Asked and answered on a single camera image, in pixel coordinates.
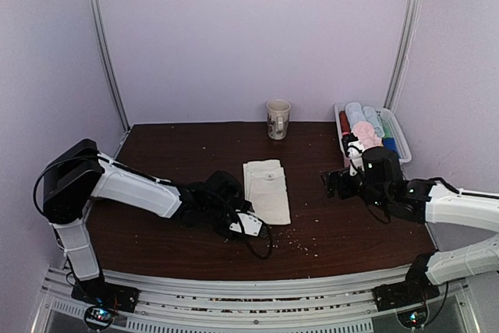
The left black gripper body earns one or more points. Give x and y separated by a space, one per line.
215 214

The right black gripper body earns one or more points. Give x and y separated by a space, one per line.
370 193

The cream towel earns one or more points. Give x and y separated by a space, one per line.
265 188

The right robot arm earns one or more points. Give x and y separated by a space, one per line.
450 205

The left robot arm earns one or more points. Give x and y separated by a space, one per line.
81 174

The green rolled towel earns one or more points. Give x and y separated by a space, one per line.
388 133

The white plastic basket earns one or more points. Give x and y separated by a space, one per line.
388 116

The pale blue rolled towel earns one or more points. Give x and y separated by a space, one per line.
373 118

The dark red rolled towel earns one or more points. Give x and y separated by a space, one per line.
344 123

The light blue rolled towel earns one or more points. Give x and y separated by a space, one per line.
354 113

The floral ceramic mug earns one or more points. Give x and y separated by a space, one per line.
278 114

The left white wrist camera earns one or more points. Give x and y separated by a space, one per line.
249 225

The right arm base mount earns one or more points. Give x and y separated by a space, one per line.
408 300

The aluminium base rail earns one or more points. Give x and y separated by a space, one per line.
330 304

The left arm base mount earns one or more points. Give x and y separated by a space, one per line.
103 310

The right aluminium frame post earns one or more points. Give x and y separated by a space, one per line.
399 71

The aluminium frame post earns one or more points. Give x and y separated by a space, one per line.
399 71
106 62

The left aluminium frame post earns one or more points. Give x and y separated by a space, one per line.
106 62

